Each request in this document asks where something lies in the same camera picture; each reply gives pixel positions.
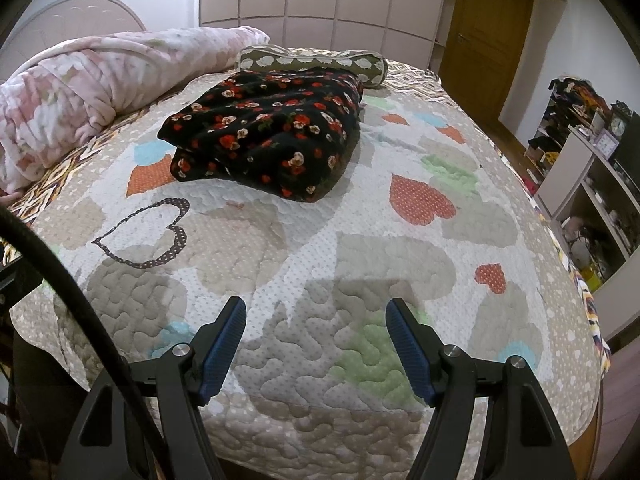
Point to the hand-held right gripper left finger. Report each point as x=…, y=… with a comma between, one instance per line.
x=225, y=350

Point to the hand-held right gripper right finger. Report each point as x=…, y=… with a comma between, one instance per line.
x=407, y=350

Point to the black floral garment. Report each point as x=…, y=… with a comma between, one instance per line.
x=270, y=130

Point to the heart print quilt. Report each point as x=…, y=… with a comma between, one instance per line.
x=320, y=240

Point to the pink fleece blanket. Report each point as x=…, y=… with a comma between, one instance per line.
x=100, y=80

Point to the grey cabinet with shelves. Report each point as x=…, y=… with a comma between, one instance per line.
x=575, y=175

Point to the pink bed headboard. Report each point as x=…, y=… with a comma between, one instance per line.
x=75, y=15

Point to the cluttered dark shelf rack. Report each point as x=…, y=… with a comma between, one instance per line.
x=560, y=110

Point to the small pink clock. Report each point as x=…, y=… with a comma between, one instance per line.
x=606, y=142

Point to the black television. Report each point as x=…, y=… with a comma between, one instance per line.
x=631, y=160

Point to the olive patterned bolster pillow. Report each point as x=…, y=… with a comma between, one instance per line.
x=280, y=57

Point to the wooden door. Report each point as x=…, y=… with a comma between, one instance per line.
x=485, y=50

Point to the green table clock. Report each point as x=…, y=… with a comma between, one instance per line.
x=619, y=121

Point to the wooden bed frame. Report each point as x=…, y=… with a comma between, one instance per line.
x=582, y=435

